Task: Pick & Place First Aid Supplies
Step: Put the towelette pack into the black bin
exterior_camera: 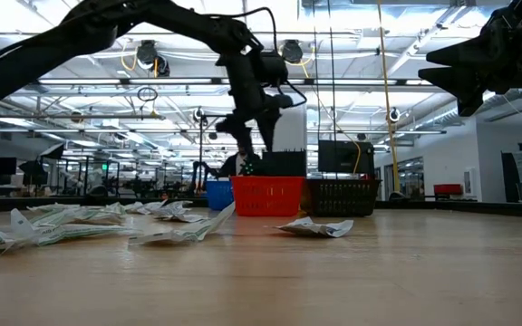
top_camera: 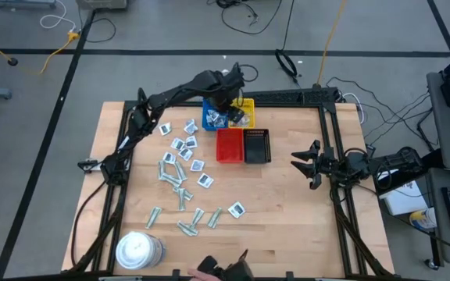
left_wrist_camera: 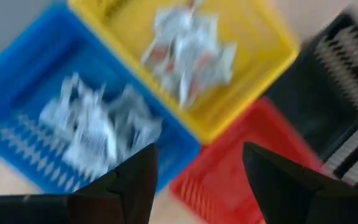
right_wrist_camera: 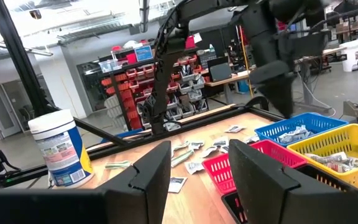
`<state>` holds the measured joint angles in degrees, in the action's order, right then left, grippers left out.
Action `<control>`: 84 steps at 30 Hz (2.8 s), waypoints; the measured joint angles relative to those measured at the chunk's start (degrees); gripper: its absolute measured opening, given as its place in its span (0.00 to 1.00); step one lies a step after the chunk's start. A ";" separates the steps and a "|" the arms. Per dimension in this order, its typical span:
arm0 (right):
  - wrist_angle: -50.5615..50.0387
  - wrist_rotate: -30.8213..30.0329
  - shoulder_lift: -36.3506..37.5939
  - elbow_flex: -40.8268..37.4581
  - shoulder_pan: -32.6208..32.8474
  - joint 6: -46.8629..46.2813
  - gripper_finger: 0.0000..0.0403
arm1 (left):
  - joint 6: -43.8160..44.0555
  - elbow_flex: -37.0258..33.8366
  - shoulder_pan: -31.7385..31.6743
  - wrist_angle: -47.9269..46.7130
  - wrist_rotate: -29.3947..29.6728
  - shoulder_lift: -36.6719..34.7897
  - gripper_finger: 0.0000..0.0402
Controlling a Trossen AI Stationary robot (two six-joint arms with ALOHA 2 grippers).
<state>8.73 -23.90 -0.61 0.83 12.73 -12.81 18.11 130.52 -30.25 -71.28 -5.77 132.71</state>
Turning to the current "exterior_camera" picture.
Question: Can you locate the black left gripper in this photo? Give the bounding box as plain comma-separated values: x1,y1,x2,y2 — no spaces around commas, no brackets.
217,52,295,153

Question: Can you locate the white building column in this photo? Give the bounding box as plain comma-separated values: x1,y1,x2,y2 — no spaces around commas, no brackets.
278,106,308,153

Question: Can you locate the person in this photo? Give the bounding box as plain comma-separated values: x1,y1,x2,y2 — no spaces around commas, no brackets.
217,144,263,177

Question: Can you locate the red plastic basket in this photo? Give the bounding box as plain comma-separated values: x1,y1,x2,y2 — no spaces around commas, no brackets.
230,176,306,217

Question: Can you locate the blue plastic basket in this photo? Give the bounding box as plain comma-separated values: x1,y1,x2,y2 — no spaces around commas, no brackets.
205,179,235,210

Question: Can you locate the black hanging monitor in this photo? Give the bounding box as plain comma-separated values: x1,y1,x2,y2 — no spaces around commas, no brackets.
317,139,375,176

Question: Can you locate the black plastic basket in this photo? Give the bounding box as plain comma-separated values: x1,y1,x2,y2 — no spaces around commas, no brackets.
305,178,382,217

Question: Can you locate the dark standing panel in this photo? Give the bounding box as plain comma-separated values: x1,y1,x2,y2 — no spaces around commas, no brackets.
500,151,522,204

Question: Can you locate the white blue-print packet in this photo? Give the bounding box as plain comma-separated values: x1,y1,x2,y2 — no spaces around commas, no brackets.
273,216,355,239
127,200,195,216
101,202,129,218
9,207,40,240

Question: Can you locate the red storage bin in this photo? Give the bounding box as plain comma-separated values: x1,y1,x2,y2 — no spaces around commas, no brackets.
432,183,464,198

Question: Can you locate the overhead light bar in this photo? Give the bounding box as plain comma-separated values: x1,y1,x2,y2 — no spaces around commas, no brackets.
0,76,522,88

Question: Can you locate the black studio lamp shade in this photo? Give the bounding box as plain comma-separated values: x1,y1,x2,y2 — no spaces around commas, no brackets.
38,142,66,160

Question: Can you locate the silver ventilation duct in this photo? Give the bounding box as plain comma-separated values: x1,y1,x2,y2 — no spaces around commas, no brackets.
405,85,516,132

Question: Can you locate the black background rig frame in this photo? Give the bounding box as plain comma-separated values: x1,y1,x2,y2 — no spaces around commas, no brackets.
198,112,274,182

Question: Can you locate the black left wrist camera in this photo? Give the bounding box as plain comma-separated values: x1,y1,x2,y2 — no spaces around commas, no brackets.
256,50,289,87

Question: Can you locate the yellow hanging cable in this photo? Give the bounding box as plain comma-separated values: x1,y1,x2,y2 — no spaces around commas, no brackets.
376,0,401,196

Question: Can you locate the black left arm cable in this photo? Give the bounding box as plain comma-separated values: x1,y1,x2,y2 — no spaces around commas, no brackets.
204,6,278,53

